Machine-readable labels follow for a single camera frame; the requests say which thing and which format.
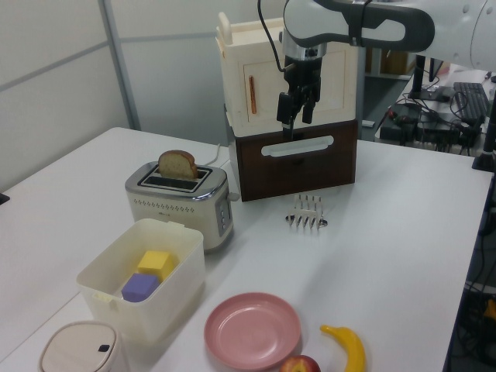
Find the black monitor stand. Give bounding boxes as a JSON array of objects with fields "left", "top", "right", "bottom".
[{"left": 408, "top": 53, "right": 454, "bottom": 102}]

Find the cream chrome toaster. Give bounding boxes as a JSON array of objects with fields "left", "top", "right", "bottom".
[{"left": 124, "top": 161, "right": 238, "bottom": 255}]

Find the purple cube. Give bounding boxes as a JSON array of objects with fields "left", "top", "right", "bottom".
[{"left": 121, "top": 272, "right": 160, "bottom": 303}]

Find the tangle of black cables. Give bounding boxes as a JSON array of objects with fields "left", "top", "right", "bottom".
[{"left": 379, "top": 92, "right": 485, "bottom": 156}]

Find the cream wooden cabinet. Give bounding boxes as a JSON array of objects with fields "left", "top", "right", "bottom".
[{"left": 215, "top": 11, "right": 357, "bottom": 137}]

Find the white toaster power cord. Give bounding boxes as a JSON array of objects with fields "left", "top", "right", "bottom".
[{"left": 201, "top": 143, "right": 222, "bottom": 168}]

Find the light wooden shelf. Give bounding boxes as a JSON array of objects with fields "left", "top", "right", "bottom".
[{"left": 363, "top": 46, "right": 418, "bottom": 81}]

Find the yellow banana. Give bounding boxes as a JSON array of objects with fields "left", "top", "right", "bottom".
[{"left": 319, "top": 324, "right": 367, "bottom": 372}]

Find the yellow cube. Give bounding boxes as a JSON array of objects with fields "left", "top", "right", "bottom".
[{"left": 136, "top": 250, "right": 175, "bottom": 281}]

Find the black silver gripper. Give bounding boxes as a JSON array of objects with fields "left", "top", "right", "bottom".
[{"left": 276, "top": 36, "right": 328, "bottom": 139}]

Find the black keyboard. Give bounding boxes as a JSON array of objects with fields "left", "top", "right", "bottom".
[{"left": 452, "top": 81, "right": 490, "bottom": 125}]

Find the dark brown drawer box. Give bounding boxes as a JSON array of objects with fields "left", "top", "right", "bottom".
[{"left": 234, "top": 118, "right": 358, "bottom": 202}]

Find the pink plate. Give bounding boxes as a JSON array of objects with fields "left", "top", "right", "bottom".
[{"left": 204, "top": 292, "right": 302, "bottom": 370}]

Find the white drawer handle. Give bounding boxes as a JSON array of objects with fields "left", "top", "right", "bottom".
[{"left": 260, "top": 135, "right": 334, "bottom": 158}]

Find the brown bread slice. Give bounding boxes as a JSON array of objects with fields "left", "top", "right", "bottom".
[{"left": 157, "top": 150, "right": 198, "bottom": 180}]

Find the red apple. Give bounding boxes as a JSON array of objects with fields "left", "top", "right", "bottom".
[{"left": 279, "top": 354, "right": 322, "bottom": 372}]

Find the metal toast rack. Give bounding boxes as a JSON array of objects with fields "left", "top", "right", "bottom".
[{"left": 284, "top": 193, "right": 330, "bottom": 236}]

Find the white plastic storage container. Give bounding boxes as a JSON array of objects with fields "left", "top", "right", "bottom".
[{"left": 76, "top": 218, "right": 206, "bottom": 343}]

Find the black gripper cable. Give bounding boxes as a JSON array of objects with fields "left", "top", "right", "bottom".
[{"left": 257, "top": 0, "right": 288, "bottom": 74}]

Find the beige lidded trash can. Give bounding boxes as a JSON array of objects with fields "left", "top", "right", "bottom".
[{"left": 37, "top": 320, "right": 129, "bottom": 372}]

